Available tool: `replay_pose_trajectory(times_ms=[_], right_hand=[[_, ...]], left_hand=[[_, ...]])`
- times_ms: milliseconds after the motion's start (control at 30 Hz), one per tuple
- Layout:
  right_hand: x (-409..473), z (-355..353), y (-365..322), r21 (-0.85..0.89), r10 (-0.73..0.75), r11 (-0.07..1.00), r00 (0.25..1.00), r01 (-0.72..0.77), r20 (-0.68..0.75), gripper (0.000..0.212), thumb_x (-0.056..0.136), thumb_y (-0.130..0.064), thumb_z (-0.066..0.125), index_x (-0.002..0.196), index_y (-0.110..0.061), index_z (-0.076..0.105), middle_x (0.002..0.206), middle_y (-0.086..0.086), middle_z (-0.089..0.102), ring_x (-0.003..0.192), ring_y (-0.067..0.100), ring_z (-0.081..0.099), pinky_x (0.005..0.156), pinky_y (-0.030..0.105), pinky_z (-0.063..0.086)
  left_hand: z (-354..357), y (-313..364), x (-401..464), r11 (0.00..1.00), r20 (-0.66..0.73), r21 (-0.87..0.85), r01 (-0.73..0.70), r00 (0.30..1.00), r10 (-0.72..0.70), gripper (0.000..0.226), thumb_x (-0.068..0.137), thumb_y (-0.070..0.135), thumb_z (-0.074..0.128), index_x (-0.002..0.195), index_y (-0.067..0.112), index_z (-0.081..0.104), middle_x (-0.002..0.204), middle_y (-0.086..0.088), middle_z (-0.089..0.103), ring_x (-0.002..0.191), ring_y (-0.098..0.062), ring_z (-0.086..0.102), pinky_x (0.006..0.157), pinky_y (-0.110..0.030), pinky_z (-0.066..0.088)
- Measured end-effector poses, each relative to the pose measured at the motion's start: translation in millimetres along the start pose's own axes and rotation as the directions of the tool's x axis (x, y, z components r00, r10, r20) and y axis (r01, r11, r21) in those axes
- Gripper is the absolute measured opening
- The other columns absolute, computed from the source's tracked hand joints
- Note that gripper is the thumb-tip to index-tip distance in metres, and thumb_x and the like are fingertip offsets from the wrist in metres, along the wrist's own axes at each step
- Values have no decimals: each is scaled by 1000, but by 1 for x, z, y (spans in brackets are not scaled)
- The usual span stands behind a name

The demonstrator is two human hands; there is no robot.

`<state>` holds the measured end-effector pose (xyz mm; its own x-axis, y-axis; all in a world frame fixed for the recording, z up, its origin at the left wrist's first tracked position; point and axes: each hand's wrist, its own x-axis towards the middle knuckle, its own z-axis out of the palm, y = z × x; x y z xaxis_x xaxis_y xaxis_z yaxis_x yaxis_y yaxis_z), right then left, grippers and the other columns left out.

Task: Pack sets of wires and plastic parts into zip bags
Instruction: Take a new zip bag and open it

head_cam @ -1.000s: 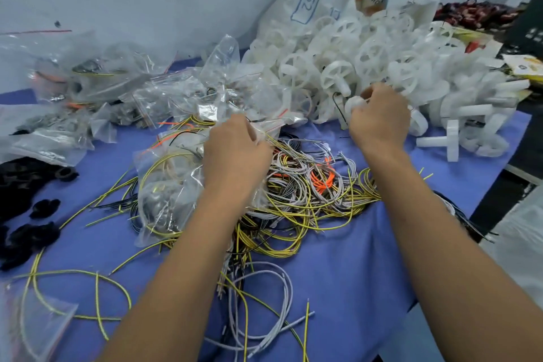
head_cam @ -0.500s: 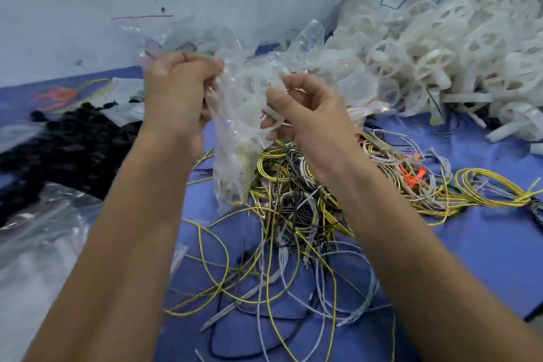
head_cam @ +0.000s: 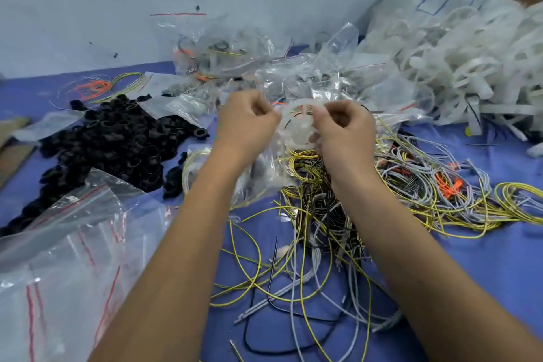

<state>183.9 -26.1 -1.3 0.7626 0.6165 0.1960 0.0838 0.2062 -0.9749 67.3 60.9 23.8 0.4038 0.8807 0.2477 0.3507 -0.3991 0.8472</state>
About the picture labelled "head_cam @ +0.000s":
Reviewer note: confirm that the brown cardboard piece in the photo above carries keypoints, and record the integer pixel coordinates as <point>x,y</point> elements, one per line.
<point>10,149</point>

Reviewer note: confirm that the blue table cloth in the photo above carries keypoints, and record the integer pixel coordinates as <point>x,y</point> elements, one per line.
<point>500,255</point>

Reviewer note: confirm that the person's right forearm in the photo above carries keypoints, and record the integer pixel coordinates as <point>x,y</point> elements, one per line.
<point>428,272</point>

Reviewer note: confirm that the person's right hand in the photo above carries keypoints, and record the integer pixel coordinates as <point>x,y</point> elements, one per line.
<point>345,141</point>

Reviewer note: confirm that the pile of empty zip bags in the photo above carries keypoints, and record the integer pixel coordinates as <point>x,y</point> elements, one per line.
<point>63,264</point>

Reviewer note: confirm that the pile of black plastic rings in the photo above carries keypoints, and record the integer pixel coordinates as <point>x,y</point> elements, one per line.
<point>114,141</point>

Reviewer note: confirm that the person's right fingers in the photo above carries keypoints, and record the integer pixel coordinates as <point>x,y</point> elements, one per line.
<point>328,118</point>

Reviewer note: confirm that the pile of white plastic strips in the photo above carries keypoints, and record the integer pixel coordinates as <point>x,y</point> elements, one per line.
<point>466,64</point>

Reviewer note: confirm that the person's left hand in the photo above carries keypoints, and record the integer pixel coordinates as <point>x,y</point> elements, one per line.
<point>242,124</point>

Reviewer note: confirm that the person's left forearm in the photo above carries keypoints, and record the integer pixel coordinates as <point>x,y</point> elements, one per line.
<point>169,264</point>

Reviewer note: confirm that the person's left fingers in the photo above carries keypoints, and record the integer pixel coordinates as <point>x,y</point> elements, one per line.
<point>261,105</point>

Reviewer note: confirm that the pile of filled clear bags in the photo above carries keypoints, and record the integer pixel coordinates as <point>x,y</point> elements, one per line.
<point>271,64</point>

